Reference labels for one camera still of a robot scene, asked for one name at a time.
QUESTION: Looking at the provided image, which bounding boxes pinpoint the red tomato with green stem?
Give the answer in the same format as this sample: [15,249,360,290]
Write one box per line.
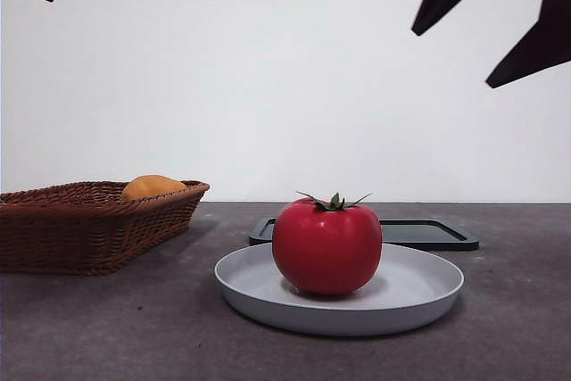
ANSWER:
[272,192,384,296]

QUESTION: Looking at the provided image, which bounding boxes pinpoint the dark rectangular tray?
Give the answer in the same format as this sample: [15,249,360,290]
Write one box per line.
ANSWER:
[248,216,480,252]

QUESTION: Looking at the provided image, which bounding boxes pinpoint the orange round bread roll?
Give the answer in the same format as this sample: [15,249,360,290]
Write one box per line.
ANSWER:
[120,174,187,202]

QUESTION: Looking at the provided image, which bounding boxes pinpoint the brown woven wicker basket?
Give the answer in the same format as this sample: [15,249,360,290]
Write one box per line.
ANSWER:
[0,179,211,276]

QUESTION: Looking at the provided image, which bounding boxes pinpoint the pale grey round plate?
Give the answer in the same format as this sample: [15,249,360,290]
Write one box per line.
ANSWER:
[213,241,465,337]

